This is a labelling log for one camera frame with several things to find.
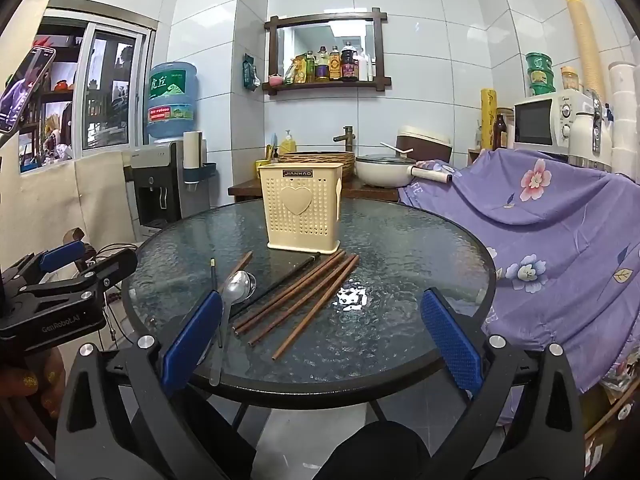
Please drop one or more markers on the brown glass bottle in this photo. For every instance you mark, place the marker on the brown glass bottle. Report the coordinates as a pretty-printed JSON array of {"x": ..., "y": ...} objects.
[{"x": 500, "y": 135}]

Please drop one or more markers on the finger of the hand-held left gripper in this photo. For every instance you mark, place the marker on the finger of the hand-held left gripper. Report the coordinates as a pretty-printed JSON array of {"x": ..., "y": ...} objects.
[
  {"x": 110, "y": 267},
  {"x": 62, "y": 254}
]

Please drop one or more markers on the yellow seasoning packet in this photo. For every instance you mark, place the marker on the yellow seasoning packet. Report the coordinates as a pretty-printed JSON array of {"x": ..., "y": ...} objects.
[{"x": 296, "y": 71}]

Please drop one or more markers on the white paper cup sleeve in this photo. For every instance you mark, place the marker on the white paper cup sleeve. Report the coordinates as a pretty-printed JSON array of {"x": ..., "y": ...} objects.
[{"x": 192, "y": 150}]

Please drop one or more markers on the dark wooden chair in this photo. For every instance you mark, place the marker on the dark wooden chair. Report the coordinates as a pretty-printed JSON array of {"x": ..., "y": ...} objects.
[{"x": 75, "y": 235}]

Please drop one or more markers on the person's left hand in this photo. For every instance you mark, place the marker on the person's left hand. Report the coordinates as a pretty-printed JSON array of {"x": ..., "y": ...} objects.
[{"x": 35, "y": 385}]

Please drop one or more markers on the white electric kettle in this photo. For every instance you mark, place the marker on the white electric kettle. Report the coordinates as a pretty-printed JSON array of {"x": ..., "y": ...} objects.
[{"x": 582, "y": 135}]

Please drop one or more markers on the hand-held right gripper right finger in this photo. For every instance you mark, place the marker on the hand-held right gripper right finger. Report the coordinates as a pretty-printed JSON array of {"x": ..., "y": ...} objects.
[{"x": 450, "y": 342}]

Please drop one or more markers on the blue water jug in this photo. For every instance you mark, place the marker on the blue water jug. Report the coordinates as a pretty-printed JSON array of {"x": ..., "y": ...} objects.
[{"x": 170, "y": 105}]

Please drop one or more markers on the white plastic bottle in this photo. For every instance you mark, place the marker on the white plastic bottle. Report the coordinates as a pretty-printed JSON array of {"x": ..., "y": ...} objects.
[{"x": 365, "y": 67}]

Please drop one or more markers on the yellow cup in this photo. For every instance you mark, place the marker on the yellow cup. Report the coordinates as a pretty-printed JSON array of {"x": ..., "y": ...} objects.
[{"x": 261, "y": 167}]

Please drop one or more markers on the wooden framed mirror shelf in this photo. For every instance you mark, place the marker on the wooden framed mirror shelf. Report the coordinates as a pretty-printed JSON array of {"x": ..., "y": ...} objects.
[{"x": 378, "y": 45}]

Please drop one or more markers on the dark wooden counter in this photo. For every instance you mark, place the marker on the dark wooden counter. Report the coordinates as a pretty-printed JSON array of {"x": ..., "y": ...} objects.
[{"x": 245, "y": 190}]

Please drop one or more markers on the brown label sauce bottle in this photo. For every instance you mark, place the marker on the brown label sauce bottle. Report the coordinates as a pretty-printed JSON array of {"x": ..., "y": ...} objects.
[{"x": 335, "y": 66}]

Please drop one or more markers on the tall stack of yellow cups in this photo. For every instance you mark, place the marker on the tall stack of yellow cups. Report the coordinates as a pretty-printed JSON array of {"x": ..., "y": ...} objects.
[{"x": 582, "y": 45}]

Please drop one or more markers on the person's dark trouser leg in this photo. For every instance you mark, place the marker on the person's dark trouser leg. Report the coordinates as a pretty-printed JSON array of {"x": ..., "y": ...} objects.
[{"x": 375, "y": 455}]

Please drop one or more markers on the brown wooden chopstick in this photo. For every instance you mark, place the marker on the brown wooden chopstick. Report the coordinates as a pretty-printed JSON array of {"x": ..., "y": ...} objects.
[
  {"x": 294, "y": 295},
  {"x": 303, "y": 300},
  {"x": 316, "y": 310},
  {"x": 288, "y": 289},
  {"x": 242, "y": 262}
]

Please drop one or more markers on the beige cloth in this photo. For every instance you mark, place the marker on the beige cloth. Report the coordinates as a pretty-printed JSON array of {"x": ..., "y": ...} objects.
[{"x": 50, "y": 210}]

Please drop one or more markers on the stack of white paper cups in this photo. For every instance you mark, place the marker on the stack of white paper cups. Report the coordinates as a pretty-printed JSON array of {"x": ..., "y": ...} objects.
[{"x": 625, "y": 120}]

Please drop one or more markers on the green glass bottle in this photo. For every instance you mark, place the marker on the green glass bottle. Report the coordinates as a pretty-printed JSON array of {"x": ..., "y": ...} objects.
[{"x": 310, "y": 67}]

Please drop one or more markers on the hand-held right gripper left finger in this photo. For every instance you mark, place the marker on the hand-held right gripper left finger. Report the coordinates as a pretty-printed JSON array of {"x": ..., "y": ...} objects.
[{"x": 192, "y": 342}]

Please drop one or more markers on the yellow wrap roll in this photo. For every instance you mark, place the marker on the yellow wrap roll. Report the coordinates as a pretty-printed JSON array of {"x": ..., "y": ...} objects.
[{"x": 489, "y": 120}]

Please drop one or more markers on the purple floral cloth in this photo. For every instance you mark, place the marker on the purple floral cloth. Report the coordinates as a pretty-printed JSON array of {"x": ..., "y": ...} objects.
[{"x": 550, "y": 240}]

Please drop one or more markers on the white pan with glass lid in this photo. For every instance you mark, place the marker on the white pan with glass lid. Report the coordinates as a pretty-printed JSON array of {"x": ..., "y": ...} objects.
[{"x": 380, "y": 175}]

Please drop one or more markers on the brass faucet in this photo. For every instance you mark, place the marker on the brass faucet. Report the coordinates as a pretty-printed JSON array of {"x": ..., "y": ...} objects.
[{"x": 348, "y": 140}]

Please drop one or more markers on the smartphone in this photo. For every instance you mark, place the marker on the smartphone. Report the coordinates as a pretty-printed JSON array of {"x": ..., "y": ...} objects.
[{"x": 25, "y": 90}]

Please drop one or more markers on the tan glass jar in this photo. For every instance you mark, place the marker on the tan glass jar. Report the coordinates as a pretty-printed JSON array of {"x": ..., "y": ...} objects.
[{"x": 570, "y": 80}]

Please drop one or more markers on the grey water dispenser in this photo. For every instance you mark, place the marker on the grey water dispenser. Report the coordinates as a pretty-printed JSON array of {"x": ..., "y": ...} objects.
[{"x": 150, "y": 185}]

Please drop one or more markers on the small wooden box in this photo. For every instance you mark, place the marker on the small wooden box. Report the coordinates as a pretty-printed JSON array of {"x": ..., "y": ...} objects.
[{"x": 475, "y": 157}]

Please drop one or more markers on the round glass table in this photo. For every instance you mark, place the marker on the round glass table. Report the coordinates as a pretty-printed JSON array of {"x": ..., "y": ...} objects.
[{"x": 400, "y": 260}]

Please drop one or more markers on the beige plastic utensil holder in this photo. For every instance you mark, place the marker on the beige plastic utensil holder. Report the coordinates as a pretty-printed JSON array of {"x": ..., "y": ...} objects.
[{"x": 300, "y": 220}]

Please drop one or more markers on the green hanging packet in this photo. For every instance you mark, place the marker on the green hanging packet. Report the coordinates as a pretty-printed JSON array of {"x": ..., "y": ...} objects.
[{"x": 250, "y": 72}]

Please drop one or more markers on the teal cup holder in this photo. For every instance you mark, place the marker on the teal cup holder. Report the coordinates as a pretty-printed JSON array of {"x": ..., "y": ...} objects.
[{"x": 205, "y": 172}]

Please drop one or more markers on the dark soy sauce bottle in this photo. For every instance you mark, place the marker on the dark soy sauce bottle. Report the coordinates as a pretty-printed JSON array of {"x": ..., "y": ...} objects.
[{"x": 349, "y": 65}]

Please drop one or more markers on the small pink jar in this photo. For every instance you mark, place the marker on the small pink jar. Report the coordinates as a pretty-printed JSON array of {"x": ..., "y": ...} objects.
[{"x": 274, "y": 80}]

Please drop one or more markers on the woven wicker basket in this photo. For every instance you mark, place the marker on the woven wicker basket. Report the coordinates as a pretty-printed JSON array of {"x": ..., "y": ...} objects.
[{"x": 320, "y": 156}]

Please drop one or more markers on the white microwave oven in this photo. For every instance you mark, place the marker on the white microwave oven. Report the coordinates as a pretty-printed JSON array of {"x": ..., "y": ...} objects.
[{"x": 535, "y": 122}]

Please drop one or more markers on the small clear bottle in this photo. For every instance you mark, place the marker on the small clear bottle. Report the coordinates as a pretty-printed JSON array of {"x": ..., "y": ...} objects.
[{"x": 478, "y": 137}]

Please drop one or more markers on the metal spoon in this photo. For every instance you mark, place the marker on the metal spoon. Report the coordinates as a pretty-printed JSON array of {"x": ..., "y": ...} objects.
[{"x": 239, "y": 287}]

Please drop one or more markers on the white and brown rice cooker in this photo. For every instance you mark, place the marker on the white and brown rice cooker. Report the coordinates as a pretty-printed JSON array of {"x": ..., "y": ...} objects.
[{"x": 425, "y": 147}]

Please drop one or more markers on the sliding window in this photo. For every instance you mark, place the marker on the sliding window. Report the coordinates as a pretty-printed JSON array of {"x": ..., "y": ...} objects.
[{"x": 112, "y": 90}]

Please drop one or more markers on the yellow soap dispenser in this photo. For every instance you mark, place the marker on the yellow soap dispenser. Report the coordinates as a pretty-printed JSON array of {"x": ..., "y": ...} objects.
[{"x": 287, "y": 146}]

